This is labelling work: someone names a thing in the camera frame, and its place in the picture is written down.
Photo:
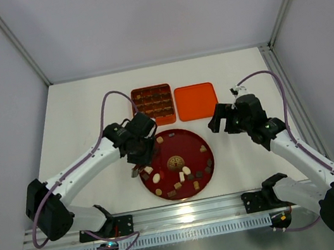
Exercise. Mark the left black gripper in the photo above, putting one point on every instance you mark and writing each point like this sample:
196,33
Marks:
140,156

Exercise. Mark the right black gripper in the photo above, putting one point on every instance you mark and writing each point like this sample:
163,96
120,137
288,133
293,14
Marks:
227,119

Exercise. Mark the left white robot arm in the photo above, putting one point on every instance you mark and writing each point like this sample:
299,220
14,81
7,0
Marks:
48,203

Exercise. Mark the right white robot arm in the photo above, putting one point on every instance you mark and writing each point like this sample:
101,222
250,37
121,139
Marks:
318,196

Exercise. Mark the tan square chocolate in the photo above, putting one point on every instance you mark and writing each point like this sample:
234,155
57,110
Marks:
159,140

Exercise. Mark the white square chocolate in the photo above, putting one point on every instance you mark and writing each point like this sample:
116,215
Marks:
148,169

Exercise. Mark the brown square chocolate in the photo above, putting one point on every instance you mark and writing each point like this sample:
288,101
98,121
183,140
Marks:
145,176

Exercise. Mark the white swirl oval chocolate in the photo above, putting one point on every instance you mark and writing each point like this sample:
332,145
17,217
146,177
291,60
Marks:
156,178

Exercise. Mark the tan heart chocolate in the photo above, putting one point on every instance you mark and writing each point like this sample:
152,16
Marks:
202,148

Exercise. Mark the red leaf chocolate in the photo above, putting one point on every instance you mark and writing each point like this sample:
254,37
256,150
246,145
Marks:
162,174

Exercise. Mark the grey shell chocolate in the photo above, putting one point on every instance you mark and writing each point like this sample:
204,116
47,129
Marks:
209,163

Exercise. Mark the orange chocolate box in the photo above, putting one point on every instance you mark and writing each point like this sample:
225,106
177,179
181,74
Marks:
161,109

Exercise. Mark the tan round chocolate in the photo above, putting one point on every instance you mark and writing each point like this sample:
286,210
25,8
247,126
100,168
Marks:
158,192

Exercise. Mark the white block chocolate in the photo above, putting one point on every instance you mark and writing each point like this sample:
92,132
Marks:
182,177

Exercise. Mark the brown striped cup chocolate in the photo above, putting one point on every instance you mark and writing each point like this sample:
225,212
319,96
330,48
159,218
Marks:
208,170

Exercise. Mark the white swirl round chocolate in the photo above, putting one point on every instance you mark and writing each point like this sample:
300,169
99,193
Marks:
186,170

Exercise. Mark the brown marbled bar chocolate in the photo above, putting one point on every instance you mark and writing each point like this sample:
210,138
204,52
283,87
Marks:
172,194

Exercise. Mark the dark striped square chocolate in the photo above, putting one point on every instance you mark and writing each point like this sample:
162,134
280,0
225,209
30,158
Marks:
198,175

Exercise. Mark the dark ornate chocolate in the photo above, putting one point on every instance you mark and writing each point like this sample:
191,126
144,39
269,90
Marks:
190,177

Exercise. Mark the tan stacked chocolate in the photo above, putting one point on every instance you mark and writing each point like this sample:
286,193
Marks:
196,185

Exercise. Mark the orange box lid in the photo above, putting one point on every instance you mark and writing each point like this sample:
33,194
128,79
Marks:
195,102

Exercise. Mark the round red tray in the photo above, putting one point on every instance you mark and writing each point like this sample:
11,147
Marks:
179,148

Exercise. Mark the aluminium rail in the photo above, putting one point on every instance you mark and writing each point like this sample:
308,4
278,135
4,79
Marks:
161,217

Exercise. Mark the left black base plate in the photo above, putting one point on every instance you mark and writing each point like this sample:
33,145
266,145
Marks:
116,227

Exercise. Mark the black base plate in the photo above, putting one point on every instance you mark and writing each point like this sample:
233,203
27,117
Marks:
116,227
262,200

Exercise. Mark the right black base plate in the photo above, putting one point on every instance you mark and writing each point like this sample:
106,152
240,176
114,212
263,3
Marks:
262,200

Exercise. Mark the slotted cable duct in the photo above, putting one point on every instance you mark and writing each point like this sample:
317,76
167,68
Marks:
186,234

